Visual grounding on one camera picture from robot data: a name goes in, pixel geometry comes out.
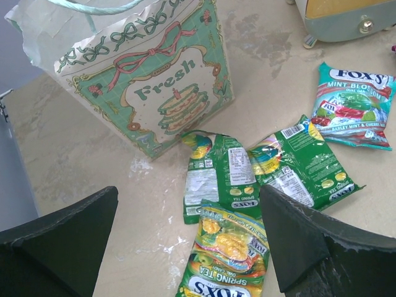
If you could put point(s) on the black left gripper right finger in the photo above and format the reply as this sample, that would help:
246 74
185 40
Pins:
316 255

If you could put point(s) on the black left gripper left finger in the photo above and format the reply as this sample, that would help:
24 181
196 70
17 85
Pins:
59 254

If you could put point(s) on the green cake paper bag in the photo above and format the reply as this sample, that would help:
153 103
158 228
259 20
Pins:
150 70

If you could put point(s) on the green spring tea Fox's packet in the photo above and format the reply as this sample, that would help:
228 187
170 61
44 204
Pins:
229 255

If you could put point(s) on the green Fox's back-side packet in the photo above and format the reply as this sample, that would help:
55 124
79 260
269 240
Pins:
219 170

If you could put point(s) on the teal mint blossom Fox's packet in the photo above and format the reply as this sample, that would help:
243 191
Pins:
353 107

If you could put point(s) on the cream round drawer cabinet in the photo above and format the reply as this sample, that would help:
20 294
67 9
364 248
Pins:
339 21

